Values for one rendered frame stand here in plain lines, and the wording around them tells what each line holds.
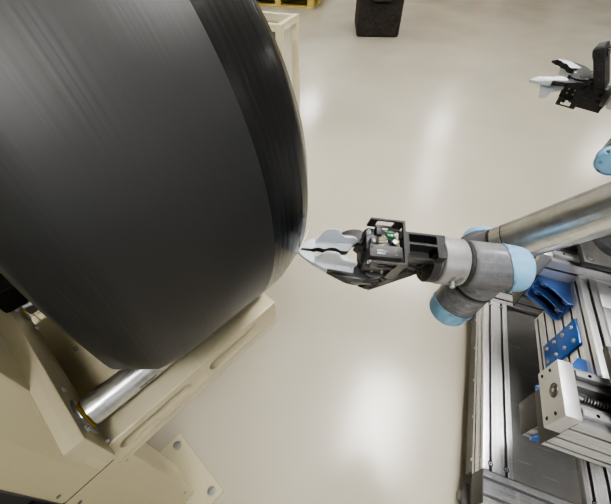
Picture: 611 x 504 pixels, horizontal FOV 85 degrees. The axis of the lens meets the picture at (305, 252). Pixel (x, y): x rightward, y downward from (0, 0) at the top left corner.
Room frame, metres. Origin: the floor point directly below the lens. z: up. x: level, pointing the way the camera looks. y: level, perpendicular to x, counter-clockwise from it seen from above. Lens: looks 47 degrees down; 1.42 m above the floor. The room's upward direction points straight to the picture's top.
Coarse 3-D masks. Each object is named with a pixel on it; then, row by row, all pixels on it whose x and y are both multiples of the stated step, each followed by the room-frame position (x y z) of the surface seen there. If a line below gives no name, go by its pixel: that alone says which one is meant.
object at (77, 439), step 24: (0, 312) 0.30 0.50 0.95; (24, 336) 0.26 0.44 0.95; (24, 360) 0.22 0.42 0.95; (48, 360) 0.24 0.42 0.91; (48, 384) 0.18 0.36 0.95; (48, 408) 0.15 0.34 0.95; (72, 408) 0.16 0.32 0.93; (72, 432) 0.12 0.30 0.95; (96, 432) 0.13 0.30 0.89; (72, 456) 0.10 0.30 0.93; (96, 456) 0.10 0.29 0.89
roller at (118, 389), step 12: (120, 372) 0.21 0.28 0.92; (132, 372) 0.21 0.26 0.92; (144, 372) 0.21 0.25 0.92; (156, 372) 0.22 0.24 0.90; (108, 384) 0.19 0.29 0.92; (120, 384) 0.19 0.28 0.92; (132, 384) 0.20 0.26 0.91; (144, 384) 0.20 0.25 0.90; (96, 396) 0.17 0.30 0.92; (108, 396) 0.18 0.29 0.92; (120, 396) 0.18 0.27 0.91; (132, 396) 0.19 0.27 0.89; (84, 408) 0.16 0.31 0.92; (96, 408) 0.16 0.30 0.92; (108, 408) 0.16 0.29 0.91; (96, 420) 0.15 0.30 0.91
